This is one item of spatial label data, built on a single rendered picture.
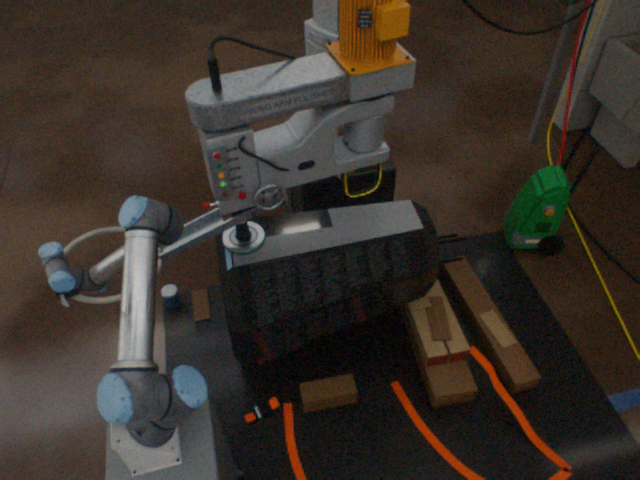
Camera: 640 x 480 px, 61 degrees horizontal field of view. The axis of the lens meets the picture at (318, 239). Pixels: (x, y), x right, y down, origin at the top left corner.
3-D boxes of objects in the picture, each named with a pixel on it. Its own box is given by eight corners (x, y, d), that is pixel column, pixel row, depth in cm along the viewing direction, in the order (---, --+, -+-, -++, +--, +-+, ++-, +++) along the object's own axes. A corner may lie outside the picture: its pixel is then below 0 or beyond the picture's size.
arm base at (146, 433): (175, 449, 192) (191, 436, 188) (126, 445, 179) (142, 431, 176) (169, 401, 204) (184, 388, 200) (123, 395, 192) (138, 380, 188)
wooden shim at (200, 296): (192, 292, 358) (191, 290, 357) (207, 289, 360) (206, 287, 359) (195, 322, 341) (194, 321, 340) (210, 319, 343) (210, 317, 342)
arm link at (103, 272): (196, 205, 202) (97, 273, 236) (169, 197, 192) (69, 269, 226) (200, 233, 197) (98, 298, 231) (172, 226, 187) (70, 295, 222)
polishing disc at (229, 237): (249, 258, 267) (249, 256, 267) (214, 243, 275) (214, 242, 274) (272, 230, 280) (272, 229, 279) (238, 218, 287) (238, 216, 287)
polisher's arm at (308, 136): (371, 155, 286) (376, 71, 251) (391, 181, 271) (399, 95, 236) (237, 191, 269) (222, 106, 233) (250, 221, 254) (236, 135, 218)
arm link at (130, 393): (168, 422, 171) (177, 198, 191) (118, 426, 158) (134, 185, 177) (139, 421, 180) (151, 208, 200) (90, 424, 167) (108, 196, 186)
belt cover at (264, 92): (387, 68, 255) (389, 34, 243) (412, 95, 239) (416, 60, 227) (186, 114, 232) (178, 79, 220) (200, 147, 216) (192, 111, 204)
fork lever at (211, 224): (278, 179, 273) (275, 173, 269) (291, 203, 260) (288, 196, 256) (155, 241, 270) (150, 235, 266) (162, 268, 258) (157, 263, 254)
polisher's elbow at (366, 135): (340, 132, 269) (340, 98, 255) (377, 128, 271) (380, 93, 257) (347, 155, 256) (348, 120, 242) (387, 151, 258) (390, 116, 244)
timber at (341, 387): (304, 413, 298) (303, 402, 289) (300, 393, 306) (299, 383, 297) (357, 402, 301) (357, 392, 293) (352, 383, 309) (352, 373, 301)
